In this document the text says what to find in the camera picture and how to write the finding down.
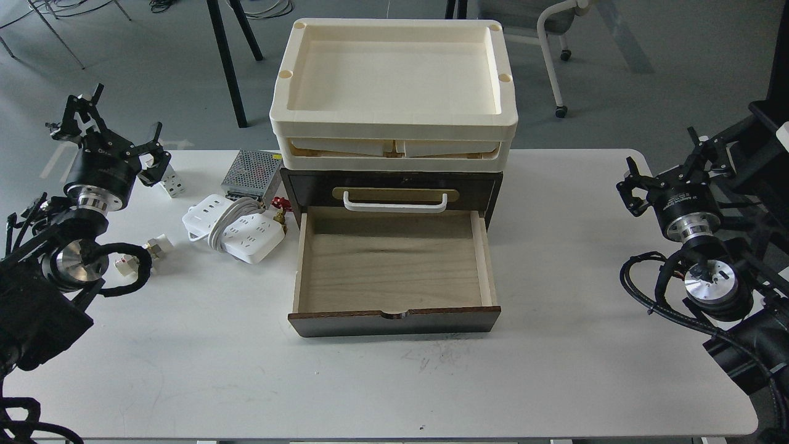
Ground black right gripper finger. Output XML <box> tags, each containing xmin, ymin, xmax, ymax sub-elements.
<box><xmin>615</xmin><ymin>157</ymin><xmax>660</xmax><ymax>217</ymax></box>
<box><xmin>678</xmin><ymin>126</ymin><xmax>735</xmax><ymax>186</ymax></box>

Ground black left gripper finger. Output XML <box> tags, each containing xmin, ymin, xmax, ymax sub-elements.
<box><xmin>126</xmin><ymin>121</ymin><xmax>171</xmax><ymax>187</ymax></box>
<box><xmin>46</xmin><ymin>83</ymin><xmax>115</xmax><ymax>151</ymax></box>

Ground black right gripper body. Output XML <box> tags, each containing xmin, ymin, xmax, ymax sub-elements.
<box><xmin>653</xmin><ymin>179</ymin><xmax>722</xmax><ymax>242</ymax></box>

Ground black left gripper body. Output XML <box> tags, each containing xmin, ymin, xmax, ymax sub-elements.
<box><xmin>63</xmin><ymin>137</ymin><xmax>142</xmax><ymax>211</ymax></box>

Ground white power strip with cable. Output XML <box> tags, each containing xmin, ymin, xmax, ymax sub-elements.
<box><xmin>181</xmin><ymin>194</ymin><xmax>287</xmax><ymax>264</ymax></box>

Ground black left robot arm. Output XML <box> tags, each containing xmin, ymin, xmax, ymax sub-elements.
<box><xmin>1</xmin><ymin>84</ymin><xmax>170</xmax><ymax>377</ymax></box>

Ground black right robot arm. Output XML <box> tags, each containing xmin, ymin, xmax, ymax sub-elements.
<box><xmin>616</xmin><ymin>9</ymin><xmax>788</xmax><ymax>443</ymax></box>

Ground white perforated cube block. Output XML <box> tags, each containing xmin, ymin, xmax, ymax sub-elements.
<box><xmin>160</xmin><ymin>165</ymin><xmax>186</xmax><ymax>199</ymax></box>

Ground white metal connector part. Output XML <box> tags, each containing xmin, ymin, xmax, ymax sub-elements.
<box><xmin>114</xmin><ymin>234</ymin><xmax>176</xmax><ymax>277</ymax></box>

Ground metal mesh power supply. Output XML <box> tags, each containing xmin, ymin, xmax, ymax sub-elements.
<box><xmin>222</xmin><ymin>150</ymin><xmax>282</xmax><ymax>207</ymax></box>

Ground grey metal chair legs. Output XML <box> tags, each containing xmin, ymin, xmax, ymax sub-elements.
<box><xmin>2</xmin><ymin>1</ymin><xmax>133</xmax><ymax>70</ymax></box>

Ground black table legs background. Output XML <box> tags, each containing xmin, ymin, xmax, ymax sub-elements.
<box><xmin>206</xmin><ymin>0</ymin><xmax>265</xmax><ymax>129</ymax></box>

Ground white office chair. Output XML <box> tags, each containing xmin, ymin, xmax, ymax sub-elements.
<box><xmin>478</xmin><ymin>0</ymin><xmax>595</xmax><ymax>119</ymax></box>

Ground cream plastic stacked tray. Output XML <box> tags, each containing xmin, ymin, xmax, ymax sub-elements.
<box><xmin>269</xmin><ymin>18</ymin><xmax>518</xmax><ymax>173</ymax></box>

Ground open wooden drawer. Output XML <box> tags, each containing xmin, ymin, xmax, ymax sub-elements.
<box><xmin>288</xmin><ymin>207</ymin><xmax>501</xmax><ymax>337</ymax></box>

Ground brass valve with red handle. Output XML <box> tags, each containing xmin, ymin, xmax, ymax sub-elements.
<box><xmin>271</xmin><ymin>196</ymin><xmax>293</xmax><ymax>230</ymax></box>

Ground white drawer handle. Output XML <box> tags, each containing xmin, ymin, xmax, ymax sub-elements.
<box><xmin>342</xmin><ymin>191</ymin><xmax>449</xmax><ymax>213</ymax></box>

